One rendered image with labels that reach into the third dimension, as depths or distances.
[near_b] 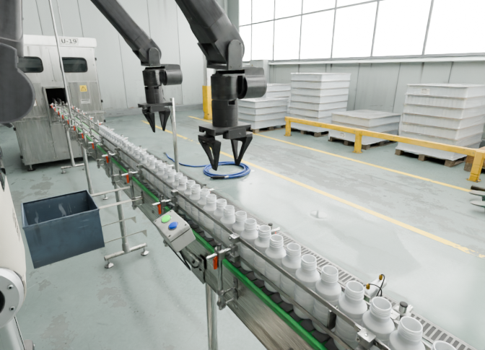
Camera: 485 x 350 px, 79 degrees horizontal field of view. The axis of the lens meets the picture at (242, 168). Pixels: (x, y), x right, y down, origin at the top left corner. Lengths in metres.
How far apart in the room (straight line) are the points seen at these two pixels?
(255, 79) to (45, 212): 1.53
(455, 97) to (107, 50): 9.92
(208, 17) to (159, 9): 11.79
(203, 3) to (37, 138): 5.43
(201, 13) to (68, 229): 1.30
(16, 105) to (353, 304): 0.69
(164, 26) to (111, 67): 2.48
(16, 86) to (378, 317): 0.71
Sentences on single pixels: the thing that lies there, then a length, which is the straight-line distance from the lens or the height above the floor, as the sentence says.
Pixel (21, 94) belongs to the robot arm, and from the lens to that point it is 0.49.
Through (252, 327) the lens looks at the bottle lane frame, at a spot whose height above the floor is 0.85.
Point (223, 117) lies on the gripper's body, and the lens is 0.63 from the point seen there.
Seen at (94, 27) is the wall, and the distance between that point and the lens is 11.63.
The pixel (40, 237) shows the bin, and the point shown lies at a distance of 1.67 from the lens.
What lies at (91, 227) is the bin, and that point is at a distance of 1.68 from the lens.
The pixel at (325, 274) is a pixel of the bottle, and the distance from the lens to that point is 0.75.
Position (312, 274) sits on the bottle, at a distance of 0.79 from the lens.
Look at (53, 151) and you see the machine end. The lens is 5.96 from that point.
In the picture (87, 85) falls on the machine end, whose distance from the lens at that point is 5.89.
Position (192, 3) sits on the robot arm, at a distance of 0.59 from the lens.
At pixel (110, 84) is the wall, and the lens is 11.63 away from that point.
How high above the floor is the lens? 1.61
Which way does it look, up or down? 18 degrees down
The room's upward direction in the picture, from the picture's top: straight up
